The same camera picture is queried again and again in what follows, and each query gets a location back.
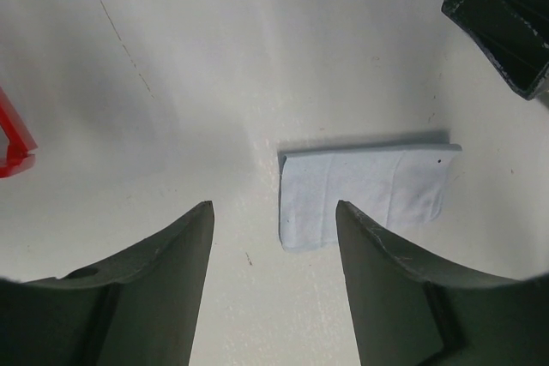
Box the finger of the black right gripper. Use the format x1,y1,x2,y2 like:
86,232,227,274
441,0,548,100

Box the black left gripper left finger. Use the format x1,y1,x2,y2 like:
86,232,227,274
1,201,214,365

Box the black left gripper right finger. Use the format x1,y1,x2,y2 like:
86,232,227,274
335,201,548,365

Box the light blue cleaning cloth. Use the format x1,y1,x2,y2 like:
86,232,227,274
278,140,462,253

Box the red sunglasses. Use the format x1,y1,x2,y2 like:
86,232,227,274
1,89,38,178

